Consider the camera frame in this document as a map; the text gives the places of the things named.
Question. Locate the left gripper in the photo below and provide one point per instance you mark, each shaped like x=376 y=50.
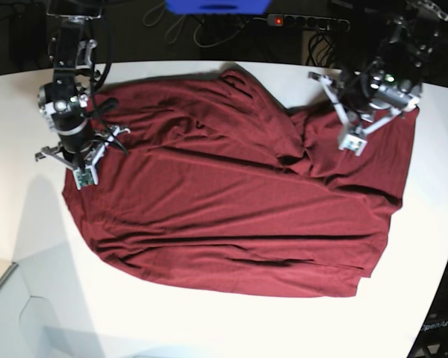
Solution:
x=369 y=100

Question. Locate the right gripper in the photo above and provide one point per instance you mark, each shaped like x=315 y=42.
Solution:
x=89 y=153

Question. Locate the dark red t-shirt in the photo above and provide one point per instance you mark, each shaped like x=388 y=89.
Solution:
x=223 y=189

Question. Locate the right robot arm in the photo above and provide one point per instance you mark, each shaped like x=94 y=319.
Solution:
x=75 y=81

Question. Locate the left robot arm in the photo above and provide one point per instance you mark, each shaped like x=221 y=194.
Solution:
x=407 y=44

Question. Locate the black power strip red light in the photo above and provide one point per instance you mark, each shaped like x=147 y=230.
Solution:
x=308 y=23

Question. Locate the blue box at top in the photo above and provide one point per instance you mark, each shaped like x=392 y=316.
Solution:
x=217 y=6

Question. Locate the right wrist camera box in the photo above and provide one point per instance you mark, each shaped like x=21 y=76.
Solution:
x=87 y=177

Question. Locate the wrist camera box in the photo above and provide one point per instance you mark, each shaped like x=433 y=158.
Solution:
x=352 y=142
x=87 y=177

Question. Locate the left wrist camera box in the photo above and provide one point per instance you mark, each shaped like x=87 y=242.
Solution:
x=352 y=142

